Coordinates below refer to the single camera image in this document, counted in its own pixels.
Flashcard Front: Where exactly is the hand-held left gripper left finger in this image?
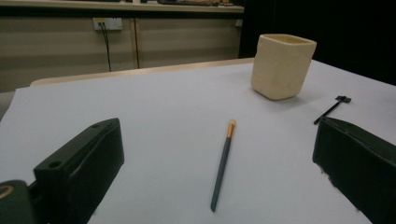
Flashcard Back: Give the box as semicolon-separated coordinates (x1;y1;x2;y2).
33;118;125;224

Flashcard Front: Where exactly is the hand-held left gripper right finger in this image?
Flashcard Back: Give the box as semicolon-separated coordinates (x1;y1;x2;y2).
312;117;396;224

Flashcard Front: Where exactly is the thin black brush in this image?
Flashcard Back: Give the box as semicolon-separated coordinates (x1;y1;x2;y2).
313;95;352;125

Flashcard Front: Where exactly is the beige square cup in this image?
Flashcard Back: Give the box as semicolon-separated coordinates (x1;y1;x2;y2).
250;33;318;101

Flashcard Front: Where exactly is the dark brush with gold ferrule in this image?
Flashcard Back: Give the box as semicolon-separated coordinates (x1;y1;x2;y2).
210;119;237;213

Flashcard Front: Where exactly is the white table sheet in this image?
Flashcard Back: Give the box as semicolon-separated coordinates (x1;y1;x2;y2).
0;59;396;224

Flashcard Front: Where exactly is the light wooden table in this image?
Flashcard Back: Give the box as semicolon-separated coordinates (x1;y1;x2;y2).
30;57;256;88

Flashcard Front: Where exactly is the black curtain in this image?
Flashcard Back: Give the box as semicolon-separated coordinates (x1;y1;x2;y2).
238;0;396;87

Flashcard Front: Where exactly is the black wall cable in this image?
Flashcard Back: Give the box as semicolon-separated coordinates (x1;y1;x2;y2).
98;21;112;73

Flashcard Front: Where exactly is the white wall outlet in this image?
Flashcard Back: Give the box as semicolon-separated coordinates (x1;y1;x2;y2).
92;17;123;32

